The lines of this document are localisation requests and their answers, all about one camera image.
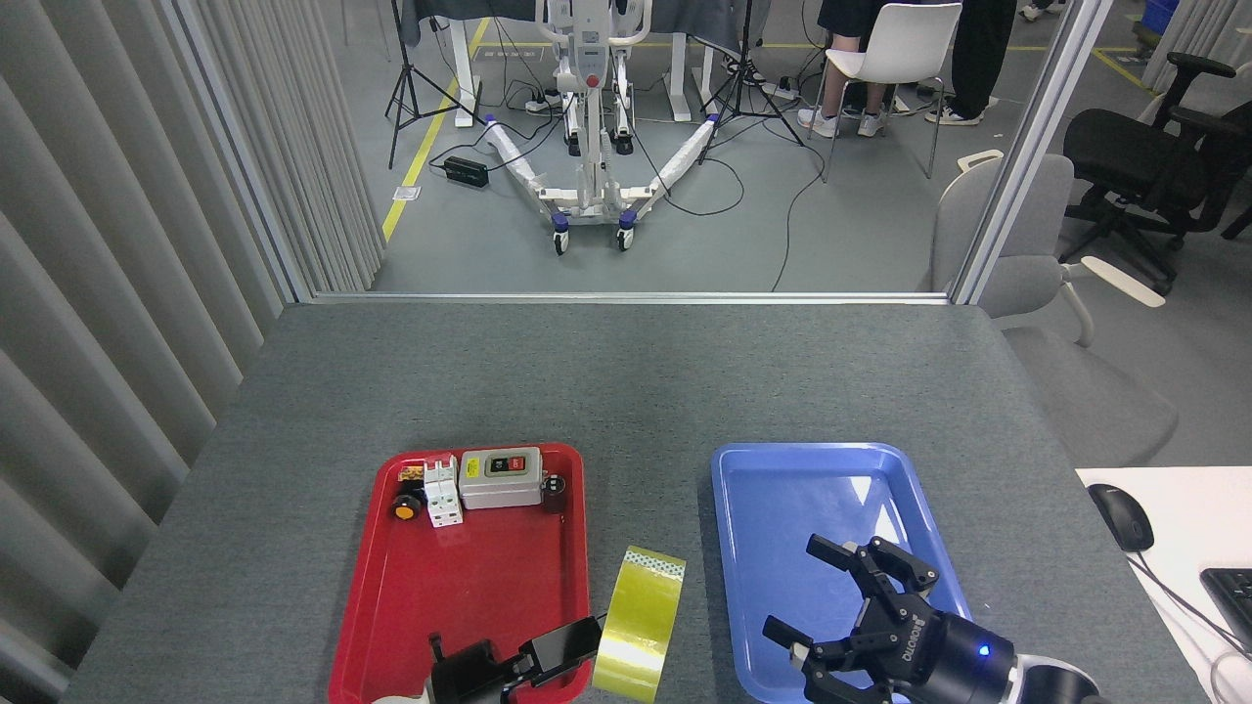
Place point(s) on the white power strip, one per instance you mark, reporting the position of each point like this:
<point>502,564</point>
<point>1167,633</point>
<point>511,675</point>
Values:
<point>543,102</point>

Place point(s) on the desk with white legs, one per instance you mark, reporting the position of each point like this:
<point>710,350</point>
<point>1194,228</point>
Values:
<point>462,88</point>

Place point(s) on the black cylindrical knob switch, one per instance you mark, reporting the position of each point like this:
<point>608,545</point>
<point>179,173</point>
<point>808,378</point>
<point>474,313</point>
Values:
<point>555,497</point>

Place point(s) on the grey ribbed partition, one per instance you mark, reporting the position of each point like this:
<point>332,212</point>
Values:
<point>98,293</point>

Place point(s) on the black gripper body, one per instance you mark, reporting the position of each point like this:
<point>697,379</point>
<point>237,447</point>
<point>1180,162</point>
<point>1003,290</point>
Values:
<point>469,680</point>
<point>949,665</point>

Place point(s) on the black office chair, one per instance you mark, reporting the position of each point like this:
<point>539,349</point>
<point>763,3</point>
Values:
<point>1125,156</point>

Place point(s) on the grey office chair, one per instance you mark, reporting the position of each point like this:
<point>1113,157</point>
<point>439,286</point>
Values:
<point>1037,205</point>

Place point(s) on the black keyboard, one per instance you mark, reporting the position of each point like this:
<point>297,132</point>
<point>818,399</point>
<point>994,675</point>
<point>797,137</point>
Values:
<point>1234,601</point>

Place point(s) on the black power adapter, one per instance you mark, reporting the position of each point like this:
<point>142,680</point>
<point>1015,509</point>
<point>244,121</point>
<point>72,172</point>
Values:
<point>467,172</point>

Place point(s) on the white wheeled stand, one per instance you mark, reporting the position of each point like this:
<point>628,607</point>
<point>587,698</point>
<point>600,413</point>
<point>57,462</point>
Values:
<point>590,147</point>

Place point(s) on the blue storage bin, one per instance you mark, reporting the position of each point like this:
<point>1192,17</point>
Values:
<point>1159,15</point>

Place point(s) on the black computer mouse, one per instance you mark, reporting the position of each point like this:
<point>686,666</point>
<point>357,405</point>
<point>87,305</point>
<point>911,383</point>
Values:
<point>1123,516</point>

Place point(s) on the blue plastic tray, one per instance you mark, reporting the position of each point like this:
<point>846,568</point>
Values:
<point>782,508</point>

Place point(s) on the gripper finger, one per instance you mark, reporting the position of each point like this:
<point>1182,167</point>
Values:
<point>831,670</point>
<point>890,577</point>
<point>562,647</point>

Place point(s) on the white side table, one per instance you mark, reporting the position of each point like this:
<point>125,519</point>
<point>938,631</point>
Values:
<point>1188,518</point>

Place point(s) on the white plastic chair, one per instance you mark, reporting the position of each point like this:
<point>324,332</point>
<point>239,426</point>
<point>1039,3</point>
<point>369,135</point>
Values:
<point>900,39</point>

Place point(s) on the standing person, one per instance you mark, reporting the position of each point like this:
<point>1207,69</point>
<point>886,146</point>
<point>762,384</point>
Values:
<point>978,59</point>

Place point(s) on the seated person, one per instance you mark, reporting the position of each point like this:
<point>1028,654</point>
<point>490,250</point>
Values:
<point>831,98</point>

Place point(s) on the grey push button switch box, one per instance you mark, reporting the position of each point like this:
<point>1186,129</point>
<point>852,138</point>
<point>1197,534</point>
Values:
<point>499,487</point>

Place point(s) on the black tripod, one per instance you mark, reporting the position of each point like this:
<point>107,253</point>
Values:
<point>399,59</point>
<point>749,49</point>

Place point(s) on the white circuit breaker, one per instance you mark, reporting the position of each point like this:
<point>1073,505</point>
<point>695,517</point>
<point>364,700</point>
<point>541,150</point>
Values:
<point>445,499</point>

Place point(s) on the red plastic tray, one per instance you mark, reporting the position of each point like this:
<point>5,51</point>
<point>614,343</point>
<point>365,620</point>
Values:
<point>469,587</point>

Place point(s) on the orange push button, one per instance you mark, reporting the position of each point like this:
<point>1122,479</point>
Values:
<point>405,507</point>

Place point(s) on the silver frame rail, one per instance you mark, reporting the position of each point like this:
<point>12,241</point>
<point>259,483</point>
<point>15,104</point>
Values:
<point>626,297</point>

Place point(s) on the yellow tape roll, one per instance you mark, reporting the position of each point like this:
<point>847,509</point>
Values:
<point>636,636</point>

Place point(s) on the silver frame post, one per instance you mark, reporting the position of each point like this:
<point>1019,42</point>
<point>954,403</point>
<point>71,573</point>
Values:
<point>1032,147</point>

